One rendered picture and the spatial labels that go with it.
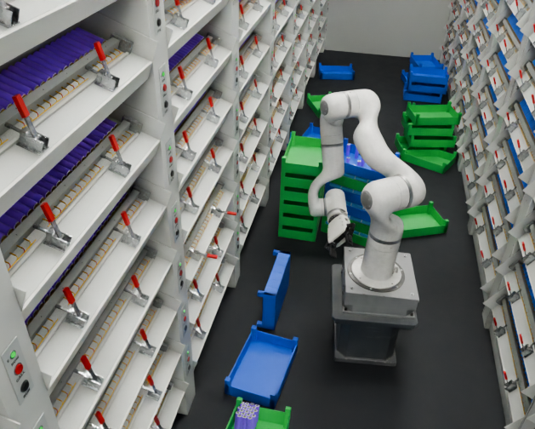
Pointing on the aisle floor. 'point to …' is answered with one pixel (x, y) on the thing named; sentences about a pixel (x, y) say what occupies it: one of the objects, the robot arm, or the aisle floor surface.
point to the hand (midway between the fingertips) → (341, 248)
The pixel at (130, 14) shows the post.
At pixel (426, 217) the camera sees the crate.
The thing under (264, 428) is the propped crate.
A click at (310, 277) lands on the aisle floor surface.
